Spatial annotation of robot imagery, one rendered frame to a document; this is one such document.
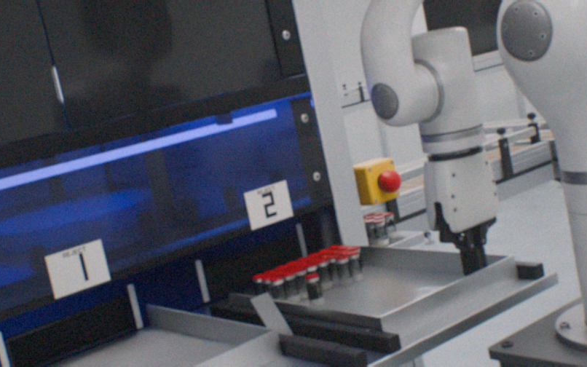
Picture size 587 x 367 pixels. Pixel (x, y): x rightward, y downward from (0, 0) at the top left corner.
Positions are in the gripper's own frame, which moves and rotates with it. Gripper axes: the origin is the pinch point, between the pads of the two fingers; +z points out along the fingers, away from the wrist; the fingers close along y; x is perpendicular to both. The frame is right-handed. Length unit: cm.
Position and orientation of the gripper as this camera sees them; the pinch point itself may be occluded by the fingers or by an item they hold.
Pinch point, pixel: (473, 261)
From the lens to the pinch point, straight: 127.5
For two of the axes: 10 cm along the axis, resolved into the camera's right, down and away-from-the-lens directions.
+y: -7.7, 2.5, -5.9
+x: 6.1, 0.0, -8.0
